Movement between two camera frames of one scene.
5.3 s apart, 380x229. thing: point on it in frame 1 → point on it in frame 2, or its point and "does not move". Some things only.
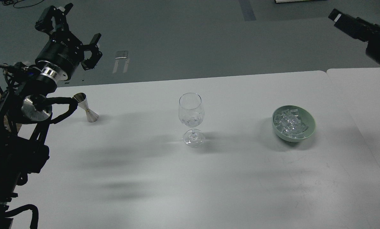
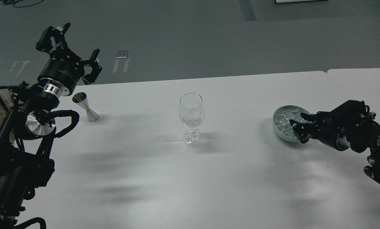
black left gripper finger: x=89 y=64 → x=93 y=62
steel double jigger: x=80 y=97 does not move
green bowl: x=293 y=123 does not move
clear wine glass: x=191 y=113 does not move
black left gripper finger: x=52 y=19 → x=45 y=44
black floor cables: x=11 y=2 does not move
